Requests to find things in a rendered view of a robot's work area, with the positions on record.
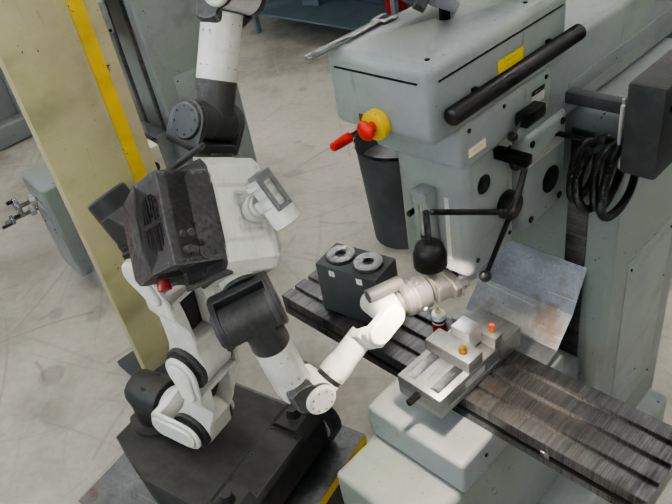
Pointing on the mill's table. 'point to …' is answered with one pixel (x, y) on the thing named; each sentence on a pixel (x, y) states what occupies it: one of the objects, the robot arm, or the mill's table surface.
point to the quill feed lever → (501, 230)
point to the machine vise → (508, 339)
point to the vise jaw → (444, 342)
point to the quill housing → (455, 192)
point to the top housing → (438, 61)
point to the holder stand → (351, 277)
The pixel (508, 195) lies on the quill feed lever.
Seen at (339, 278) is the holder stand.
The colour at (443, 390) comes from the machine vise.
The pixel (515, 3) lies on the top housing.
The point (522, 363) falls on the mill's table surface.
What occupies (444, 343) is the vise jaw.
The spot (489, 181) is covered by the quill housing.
